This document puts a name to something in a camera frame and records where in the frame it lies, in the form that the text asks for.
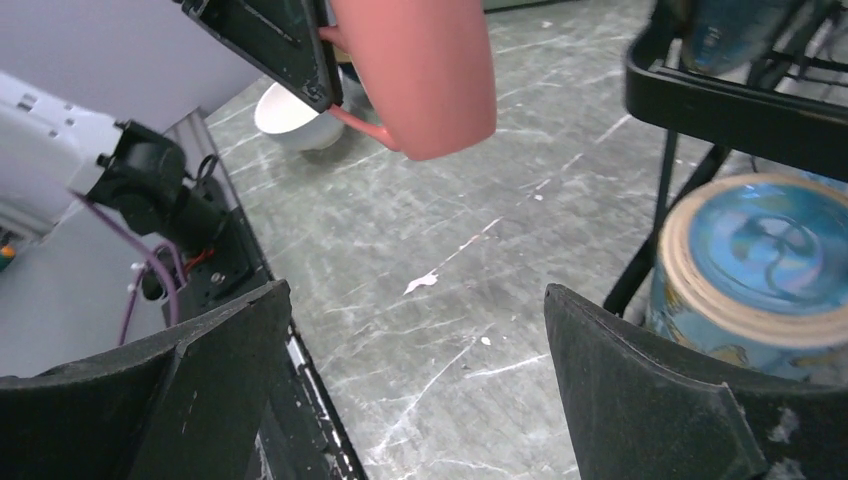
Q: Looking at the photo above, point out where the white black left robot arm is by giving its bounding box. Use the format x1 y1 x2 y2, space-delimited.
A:
1 1 342 251

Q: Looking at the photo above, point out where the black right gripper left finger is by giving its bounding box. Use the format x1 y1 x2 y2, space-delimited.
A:
1 281 291 479

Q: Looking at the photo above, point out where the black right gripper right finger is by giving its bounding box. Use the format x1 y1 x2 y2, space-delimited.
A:
544 284 847 480

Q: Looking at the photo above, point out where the white ceramic bowl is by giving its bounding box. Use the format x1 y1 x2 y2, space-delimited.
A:
253 83 345 152

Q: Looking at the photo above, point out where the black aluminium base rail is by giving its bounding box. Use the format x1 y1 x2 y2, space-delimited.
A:
125 113 365 479

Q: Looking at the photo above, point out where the blue mug orange inside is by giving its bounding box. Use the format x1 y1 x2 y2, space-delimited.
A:
645 174 847 386

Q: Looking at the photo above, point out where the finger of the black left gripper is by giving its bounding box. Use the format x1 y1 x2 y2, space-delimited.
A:
180 0 343 113

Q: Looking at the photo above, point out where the dark blue speckled plate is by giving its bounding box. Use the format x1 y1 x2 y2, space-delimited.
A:
681 0 798 76

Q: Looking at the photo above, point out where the black wire dish rack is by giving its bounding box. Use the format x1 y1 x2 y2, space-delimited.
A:
603 1 847 315

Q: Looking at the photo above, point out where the pink ceramic mug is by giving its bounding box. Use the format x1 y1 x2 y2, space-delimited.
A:
319 0 497 161

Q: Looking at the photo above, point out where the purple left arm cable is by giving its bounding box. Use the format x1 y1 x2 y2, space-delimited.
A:
69 188 190 347

